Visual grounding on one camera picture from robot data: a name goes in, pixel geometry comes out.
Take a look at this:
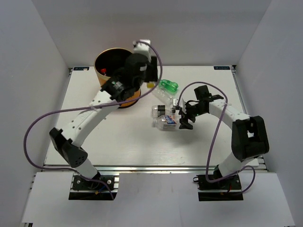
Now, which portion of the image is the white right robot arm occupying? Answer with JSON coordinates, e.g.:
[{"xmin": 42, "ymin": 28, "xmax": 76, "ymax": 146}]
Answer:
[{"xmin": 174, "ymin": 84, "xmax": 269, "ymax": 189}]

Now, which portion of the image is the orange cylindrical bin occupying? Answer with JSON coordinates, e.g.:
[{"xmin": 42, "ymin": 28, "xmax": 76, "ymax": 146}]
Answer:
[{"xmin": 94, "ymin": 48, "xmax": 141, "ymax": 108}]

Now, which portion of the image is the clear bottle blue label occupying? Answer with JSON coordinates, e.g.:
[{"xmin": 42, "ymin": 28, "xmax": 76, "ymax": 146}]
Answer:
[{"xmin": 152, "ymin": 115, "xmax": 180, "ymax": 131}]

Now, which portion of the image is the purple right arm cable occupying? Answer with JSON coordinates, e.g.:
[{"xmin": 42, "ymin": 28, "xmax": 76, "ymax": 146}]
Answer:
[{"xmin": 177, "ymin": 81, "xmax": 256, "ymax": 194}]

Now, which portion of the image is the clear bottle black label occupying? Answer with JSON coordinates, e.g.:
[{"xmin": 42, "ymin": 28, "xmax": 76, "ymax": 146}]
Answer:
[{"xmin": 151, "ymin": 105, "xmax": 176, "ymax": 118}]

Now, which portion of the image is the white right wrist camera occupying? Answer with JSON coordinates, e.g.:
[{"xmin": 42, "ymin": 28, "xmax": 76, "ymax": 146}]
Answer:
[{"xmin": 172, "ymin": 98, "xmax": 186, "ymax": 110}]

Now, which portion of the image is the clear bottle red label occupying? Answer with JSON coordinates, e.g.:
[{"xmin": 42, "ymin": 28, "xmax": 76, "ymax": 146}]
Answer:
[{"xmin": 100, "ymin": 68, "xmax": 108, "ymax": 78}]

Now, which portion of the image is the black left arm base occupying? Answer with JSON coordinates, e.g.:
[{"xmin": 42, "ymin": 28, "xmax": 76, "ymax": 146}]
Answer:
[{"xmin": 69, "ymin": 174, "xmax": 119, "ymax": 201}]

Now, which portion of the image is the clear bottle yellow cap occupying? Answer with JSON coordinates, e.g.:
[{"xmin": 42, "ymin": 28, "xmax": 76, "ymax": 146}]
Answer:
[{"xmin": 146, "ymin": 82, "xmax": 155, "ymax": 89}]

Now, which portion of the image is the green plastic bottle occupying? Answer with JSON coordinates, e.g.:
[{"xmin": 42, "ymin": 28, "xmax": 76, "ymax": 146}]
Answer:
[{"xmin": 159, "ymin": 79, "xmax": 178, "ymax": 93}]

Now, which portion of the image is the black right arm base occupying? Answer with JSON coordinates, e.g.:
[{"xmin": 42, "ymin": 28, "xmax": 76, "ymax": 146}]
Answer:
[{"xmin": 193, "ymin": 175, "xmax": 243, "ymax": 201}]

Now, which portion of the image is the clear unlabelled plastic bottle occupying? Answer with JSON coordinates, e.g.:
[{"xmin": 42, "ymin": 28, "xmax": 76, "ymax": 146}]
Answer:
[{"xmin": 151, "ymin": 87, "xmax": 175, "ymax": 106}]

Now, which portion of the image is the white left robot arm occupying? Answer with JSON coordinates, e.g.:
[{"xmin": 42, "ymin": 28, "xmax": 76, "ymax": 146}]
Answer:
[{"xmin": 49, "ymin": 53, "xmax": 158, "ymax": 189}]

